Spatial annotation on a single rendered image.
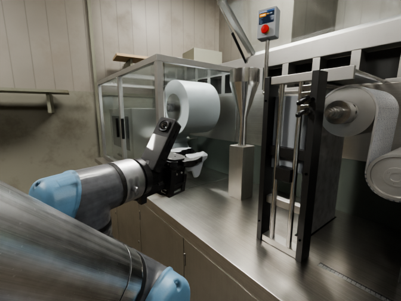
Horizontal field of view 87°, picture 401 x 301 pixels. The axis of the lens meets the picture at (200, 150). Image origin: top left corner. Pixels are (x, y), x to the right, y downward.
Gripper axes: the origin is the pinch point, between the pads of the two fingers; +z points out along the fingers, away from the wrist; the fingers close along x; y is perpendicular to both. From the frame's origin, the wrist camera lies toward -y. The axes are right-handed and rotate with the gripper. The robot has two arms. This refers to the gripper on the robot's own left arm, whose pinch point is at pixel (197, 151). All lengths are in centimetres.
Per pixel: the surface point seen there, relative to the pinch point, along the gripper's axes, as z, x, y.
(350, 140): 63, 33, -3
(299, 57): 71, 4, -37
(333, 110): 20.3, 26.6, -14.2
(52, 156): 69, -273, 85
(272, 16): 40, -1, -44
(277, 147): 21.9, 14.3, -1.4
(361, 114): 29.2, 32.7, -14.1
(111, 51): 143, -258, -58
